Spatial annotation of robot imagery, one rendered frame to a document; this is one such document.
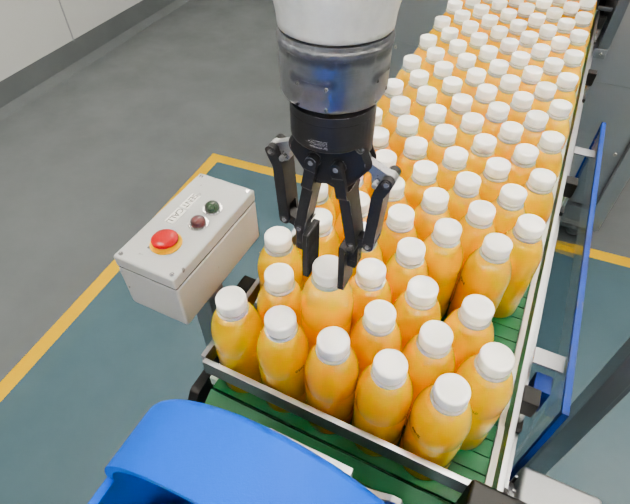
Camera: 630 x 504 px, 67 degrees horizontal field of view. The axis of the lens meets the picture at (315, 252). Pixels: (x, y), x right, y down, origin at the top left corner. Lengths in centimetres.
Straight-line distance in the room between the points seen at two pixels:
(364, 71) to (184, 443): 30
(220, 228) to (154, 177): 200
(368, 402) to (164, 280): 30
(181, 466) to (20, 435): 160
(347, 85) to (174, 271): 36
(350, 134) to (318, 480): 26
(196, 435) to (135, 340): 162
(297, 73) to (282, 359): 35
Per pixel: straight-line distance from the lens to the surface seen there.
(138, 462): 40
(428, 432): 59
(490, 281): 72
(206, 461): 36
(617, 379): 89
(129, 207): 253
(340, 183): 45
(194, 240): 67
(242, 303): 60
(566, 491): 81
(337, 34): 36
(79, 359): 201
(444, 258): 72
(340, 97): 38
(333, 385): 59
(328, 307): 58
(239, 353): 65
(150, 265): 66
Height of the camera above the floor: 157
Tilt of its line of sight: 47 degrees down
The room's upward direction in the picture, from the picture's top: straight up
